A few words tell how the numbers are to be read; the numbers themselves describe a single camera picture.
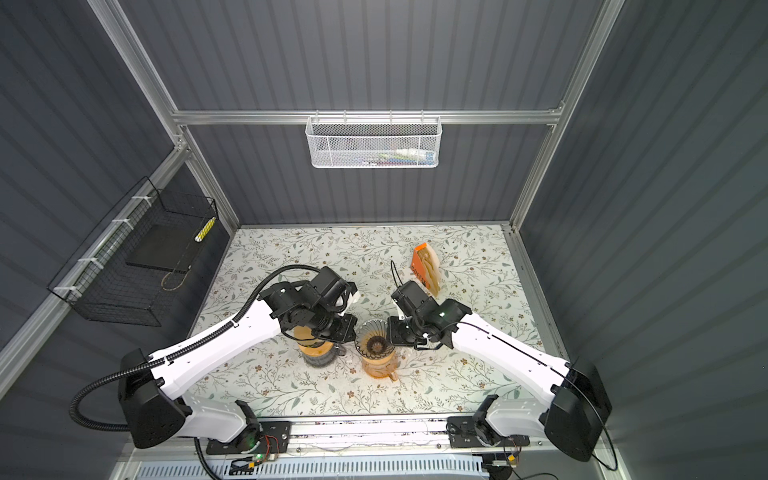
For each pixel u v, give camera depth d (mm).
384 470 771
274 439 722
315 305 576
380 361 751
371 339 797
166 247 739
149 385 398
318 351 772
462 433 725
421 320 585
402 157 925
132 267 729
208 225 841
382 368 843
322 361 829
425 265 965
